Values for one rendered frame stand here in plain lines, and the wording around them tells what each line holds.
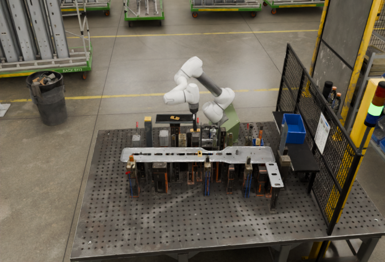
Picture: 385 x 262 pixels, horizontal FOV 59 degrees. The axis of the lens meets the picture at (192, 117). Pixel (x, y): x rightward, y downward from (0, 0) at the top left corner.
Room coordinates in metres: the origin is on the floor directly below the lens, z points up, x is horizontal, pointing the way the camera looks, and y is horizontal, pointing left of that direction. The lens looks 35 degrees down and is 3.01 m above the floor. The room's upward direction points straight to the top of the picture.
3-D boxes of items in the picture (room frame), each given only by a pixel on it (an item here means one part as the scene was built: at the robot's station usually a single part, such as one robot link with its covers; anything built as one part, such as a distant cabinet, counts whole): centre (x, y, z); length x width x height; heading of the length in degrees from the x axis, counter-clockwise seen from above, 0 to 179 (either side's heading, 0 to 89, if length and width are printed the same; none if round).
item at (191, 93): (2.37, 0.01, 1.61); 0.13 x 0.11 x 0.16; 105
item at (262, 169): (2.16, -0.61, 0.84); 0.11 x 0.10 x 0.28; 1
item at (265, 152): (2.33, -0.05, 1.00); 1.38 x 0.22 x 0.02; 91
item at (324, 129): (2.25, -1.09, 1.30); 0.23 x 0.02 x 0.31; 1
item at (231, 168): (2.17, -0.34, 0.84); 0.11 x 0.08 x 0.29; 1
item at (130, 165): (2.14, 0.51, 0.88); 0.15 x 0.11 x 0.36; 1
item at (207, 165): (2.16, -0.13, 0.87); 0.12 x 0.09 x 0.35; 1
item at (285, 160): (2.22, -0.81, 0.88); 0.08 x 0.08 x 0.36; 1
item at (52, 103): (4.29, 2.12, 0.36); 0.54 x 0.50 x 0.73; 6
